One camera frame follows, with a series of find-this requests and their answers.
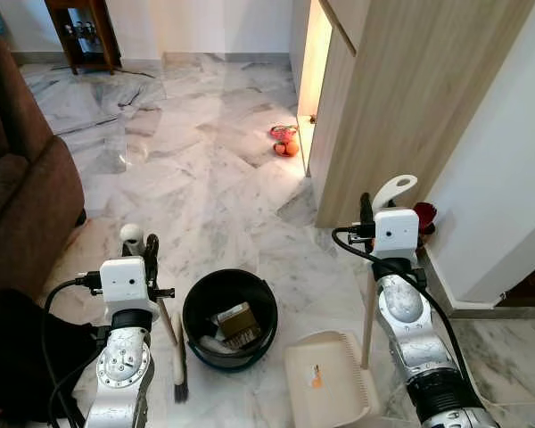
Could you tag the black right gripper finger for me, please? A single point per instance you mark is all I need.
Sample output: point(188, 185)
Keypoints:
point(366, 207)

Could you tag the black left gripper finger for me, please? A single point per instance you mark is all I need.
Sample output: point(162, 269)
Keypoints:
point(152, 247)

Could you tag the beige broom with black bristles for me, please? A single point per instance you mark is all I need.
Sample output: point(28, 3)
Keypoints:
point(132, 237)

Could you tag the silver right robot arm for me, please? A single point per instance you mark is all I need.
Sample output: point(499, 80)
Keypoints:
point(410, 330)

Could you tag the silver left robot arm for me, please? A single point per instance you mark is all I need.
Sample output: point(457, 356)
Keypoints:
point(125, 366)

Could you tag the black plastic bucket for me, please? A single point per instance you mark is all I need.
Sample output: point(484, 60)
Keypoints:
point(196, 308)

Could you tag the red spray can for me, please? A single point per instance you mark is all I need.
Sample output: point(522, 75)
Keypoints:
point(425, 217)

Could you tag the white crumpled paper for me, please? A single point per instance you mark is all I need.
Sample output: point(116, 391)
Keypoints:
point(212, 343)

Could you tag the brown box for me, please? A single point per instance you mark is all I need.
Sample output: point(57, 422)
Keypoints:
point(236, 323)

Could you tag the light wood cabinet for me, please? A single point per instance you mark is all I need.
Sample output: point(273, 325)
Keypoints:
point(401, 98)

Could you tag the brown fabric sofa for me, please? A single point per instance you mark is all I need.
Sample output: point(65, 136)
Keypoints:
point(22, 196)

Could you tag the black bag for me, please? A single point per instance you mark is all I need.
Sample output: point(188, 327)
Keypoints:
point(18, 357)

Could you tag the dark wooden side table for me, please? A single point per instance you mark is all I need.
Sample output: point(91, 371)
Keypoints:
point(102, 36)

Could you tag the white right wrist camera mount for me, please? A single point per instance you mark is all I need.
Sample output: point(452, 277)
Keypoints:
point(396, 234)

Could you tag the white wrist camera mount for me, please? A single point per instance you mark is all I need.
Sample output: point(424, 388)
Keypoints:
point(125, 283)
point(396, 234)

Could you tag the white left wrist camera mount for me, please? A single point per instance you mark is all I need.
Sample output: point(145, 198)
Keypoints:
point(125, 283)

